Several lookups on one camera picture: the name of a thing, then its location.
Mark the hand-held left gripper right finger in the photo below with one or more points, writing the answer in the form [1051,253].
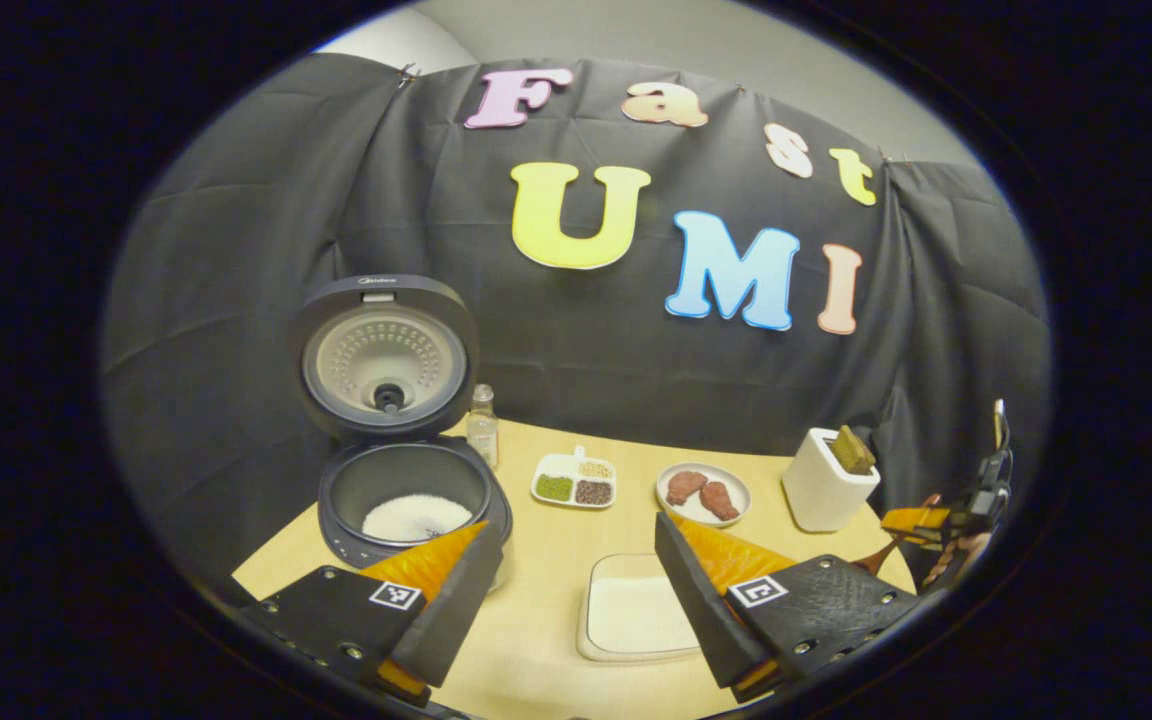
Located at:
[701,610]

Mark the black backdrop cloth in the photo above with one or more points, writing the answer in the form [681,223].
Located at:
[636,380]

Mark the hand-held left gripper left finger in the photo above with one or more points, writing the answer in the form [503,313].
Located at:
[456,610]

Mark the white divided bean dish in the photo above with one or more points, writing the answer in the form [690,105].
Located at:
[556,488]

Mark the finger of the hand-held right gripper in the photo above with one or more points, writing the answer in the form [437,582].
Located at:
[914,521]

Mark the white rice pile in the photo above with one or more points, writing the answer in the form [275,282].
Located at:
[406,520]

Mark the white slotted utensil holder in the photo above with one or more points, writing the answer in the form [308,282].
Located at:
[821,495]

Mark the white round plate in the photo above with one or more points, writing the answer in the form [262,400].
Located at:
[701,518]

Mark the clear glass bottle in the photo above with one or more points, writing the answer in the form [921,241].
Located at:
[482,430]

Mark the dark grey rice cooker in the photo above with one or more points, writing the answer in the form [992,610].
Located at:
[386,360]

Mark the brown meat piece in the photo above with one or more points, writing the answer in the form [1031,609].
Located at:
[721,500]
[686,487]

